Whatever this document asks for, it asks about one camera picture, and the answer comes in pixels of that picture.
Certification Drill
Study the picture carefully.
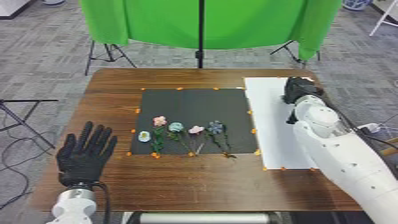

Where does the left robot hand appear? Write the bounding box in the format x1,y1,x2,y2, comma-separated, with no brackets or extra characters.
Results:
55,120,119,188

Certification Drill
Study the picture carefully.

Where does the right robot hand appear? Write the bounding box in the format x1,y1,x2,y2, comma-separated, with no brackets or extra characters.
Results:
281,76,325,105

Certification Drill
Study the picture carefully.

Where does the black tripod stand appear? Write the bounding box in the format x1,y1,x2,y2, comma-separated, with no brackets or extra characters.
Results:
83,39,138,77
268,39,323,70

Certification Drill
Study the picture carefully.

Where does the white flower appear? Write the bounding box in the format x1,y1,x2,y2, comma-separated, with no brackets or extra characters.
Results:
137,130,154,144

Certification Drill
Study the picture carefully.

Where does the white sheet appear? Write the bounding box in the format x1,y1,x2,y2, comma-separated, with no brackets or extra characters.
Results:
243,76,320,171

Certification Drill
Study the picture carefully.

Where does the black folding stand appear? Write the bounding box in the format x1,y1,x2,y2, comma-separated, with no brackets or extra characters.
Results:
0,98,60,150

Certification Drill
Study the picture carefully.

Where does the white power strip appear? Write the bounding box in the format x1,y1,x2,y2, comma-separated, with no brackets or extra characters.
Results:
355,122,387,135

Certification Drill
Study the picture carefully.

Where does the teal flower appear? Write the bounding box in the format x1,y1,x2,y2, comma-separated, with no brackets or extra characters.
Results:
165,121,197,156

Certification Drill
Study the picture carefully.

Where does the blue flower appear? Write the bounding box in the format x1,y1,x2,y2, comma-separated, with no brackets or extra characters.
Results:
202,119,238,159

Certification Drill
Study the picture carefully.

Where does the dark mat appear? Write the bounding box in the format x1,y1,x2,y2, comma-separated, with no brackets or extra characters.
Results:
128,88,261,156

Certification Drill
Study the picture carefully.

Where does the pale pink flower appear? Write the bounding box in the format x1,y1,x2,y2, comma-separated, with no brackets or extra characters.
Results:
186,124,208,155

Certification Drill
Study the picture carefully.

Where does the black stand pole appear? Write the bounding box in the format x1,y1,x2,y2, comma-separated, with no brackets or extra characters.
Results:
195,0,206,70

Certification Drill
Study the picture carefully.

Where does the white stand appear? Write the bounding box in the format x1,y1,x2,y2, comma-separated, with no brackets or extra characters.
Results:
368,0,398,37

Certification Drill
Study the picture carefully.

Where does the pale grey bar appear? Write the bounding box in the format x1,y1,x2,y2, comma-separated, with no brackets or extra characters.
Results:
137,212,273,224

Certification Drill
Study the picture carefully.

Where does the black cable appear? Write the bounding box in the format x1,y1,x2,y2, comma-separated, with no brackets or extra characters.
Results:
87,181,114,224
318,94,398,150

